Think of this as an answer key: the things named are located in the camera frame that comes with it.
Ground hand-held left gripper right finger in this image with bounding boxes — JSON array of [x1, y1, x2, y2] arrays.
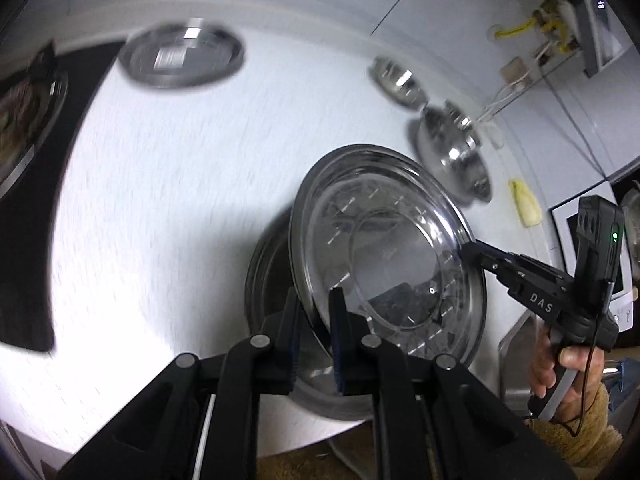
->
[[327, 286, 576, 480]]

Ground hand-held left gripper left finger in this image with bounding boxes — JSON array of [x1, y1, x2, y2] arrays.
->
[[57, 287, 303, 480]]

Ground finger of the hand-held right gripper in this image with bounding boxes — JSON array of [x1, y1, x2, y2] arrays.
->
[[459, 241, 523, 286]]

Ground large steel bowl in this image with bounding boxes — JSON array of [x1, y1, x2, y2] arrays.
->
[[410, 101, 493, 206]]

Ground person's right forearm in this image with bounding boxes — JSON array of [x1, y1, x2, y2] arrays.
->
[[530, 380, 626, 467]]

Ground person's right hand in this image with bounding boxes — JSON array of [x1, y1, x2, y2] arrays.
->
[[530, 332, 602, 422]]

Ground yellow sponge cloth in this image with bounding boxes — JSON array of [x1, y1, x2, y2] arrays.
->
[[509, 179, 543, 227]]

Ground white framed black panel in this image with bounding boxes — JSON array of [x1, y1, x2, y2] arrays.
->
[[547, 195, 636, 306]]

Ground small steel bowl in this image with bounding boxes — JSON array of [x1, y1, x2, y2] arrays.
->
[[369, 55, 427, 108]]

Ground yellow gas pipes with valves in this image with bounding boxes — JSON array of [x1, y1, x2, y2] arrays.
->
[[492, 0, 581, 53]]

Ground black gas stove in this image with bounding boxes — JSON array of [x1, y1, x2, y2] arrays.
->
[[0, 40, 126, 353]]

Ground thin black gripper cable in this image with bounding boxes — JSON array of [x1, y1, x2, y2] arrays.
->
[[555, 280, 613, 438]]

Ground white cable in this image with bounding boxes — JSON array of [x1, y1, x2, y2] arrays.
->
[[477, 40, 561, 150]]

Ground black wall cable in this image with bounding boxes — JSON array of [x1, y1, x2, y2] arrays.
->
[[540, 72, 611, 181]]

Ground beige wall socket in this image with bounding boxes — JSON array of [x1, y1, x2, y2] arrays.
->
[[500, 57, 531, 83]]

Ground white wall box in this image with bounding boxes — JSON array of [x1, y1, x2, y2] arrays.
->
[[542, 0, 626, 78]]

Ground stove burner with steel ring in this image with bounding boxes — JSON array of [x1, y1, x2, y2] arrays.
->
[[0, 70, 68, 196]]

